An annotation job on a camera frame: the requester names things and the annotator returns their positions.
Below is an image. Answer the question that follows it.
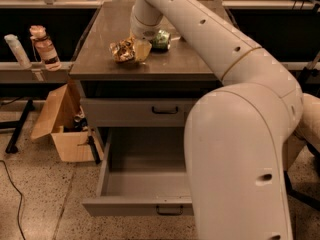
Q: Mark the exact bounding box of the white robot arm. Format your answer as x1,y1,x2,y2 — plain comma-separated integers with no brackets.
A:
131,0,303,240

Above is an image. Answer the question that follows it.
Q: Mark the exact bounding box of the closed grey top drawer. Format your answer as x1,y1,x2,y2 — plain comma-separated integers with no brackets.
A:
81,98,195,127

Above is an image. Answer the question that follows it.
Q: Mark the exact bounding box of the black stand leg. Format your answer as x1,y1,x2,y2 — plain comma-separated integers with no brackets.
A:
0,100,34,154

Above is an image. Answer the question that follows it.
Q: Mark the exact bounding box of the grey drawer cabinet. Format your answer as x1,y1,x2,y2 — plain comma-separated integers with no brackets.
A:
71,2,220,146

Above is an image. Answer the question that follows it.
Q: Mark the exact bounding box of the black floor cable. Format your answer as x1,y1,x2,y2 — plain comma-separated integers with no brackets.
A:
0,159,27,240

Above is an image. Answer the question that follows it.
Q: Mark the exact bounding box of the pink labelled bottle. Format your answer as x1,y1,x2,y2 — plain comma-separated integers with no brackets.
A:
29,25,61,71

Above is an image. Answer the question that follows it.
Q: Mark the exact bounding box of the crushed orange can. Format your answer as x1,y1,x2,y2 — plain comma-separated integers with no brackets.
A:
109,37,135,63

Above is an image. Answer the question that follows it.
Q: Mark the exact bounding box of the white bottle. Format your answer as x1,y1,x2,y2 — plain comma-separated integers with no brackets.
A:
4,34,32,69

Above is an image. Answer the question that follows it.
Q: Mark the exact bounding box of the wooden box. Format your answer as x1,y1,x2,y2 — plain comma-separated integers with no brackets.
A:
31,82,102,164

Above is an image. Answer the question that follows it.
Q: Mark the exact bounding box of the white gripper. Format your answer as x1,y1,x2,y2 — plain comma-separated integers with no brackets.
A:
130,8,160,62

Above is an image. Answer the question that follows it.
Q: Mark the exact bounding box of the open grey middle drawer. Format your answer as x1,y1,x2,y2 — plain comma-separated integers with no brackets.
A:
83,127,193,216

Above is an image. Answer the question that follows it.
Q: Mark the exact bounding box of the crushed green can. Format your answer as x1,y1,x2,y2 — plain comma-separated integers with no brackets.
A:
151,30,171,50

